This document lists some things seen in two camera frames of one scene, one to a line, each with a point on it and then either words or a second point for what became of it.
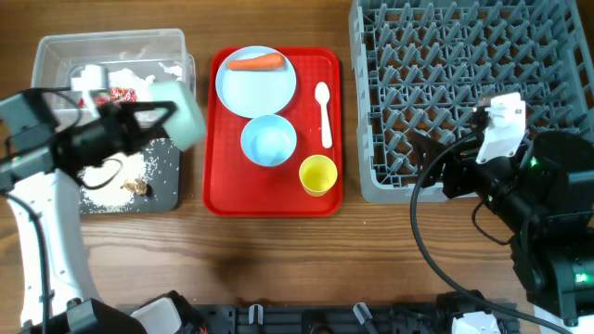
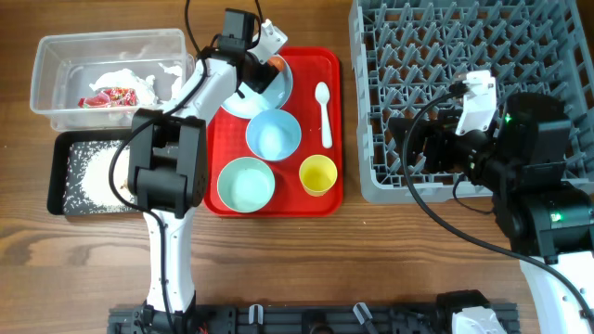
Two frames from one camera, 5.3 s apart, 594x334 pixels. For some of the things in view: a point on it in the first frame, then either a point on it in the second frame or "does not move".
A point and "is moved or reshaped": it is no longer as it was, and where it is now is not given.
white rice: x=100 y=185 does not move
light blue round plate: x=251 y=93 does not move
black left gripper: x=110 y=114 -> x=262 y=83
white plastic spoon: x=323 y=95 does not move
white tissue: x=128 y=79 does not move
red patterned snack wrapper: x=117 y=96 does not move
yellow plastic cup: x=317 y=173 does not move
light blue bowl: x=268 y=140 is moved or reshaped
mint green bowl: x=187 y=126 is moved or reshaped
